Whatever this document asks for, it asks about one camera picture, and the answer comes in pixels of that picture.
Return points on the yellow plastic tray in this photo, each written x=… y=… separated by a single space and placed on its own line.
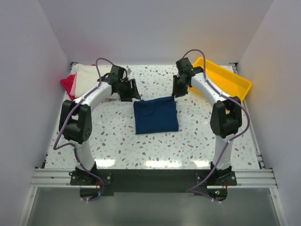
x=227 y=81

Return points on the blue Mickey t-shirt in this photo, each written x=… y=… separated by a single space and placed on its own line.
x=156 y=116

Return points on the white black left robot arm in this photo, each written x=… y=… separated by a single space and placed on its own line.
x=75 y=125

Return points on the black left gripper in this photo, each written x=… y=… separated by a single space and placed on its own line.
x=134 y=94

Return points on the pink folded t-shirt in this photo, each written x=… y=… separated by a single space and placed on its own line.
x=73 y=87

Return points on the aluminium frame rail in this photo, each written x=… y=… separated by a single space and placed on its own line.
x=242 y=178

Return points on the red folded t-shirt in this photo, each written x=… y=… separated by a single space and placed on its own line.
x=67 y=82

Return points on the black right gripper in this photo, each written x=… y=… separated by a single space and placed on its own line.
x=177 y=92

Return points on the cream folded t-shirt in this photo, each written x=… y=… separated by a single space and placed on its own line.
x=87 y=79

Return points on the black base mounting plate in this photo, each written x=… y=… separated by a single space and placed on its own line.
x=102 y=190

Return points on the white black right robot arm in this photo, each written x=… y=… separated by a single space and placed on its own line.
x=226 y=116

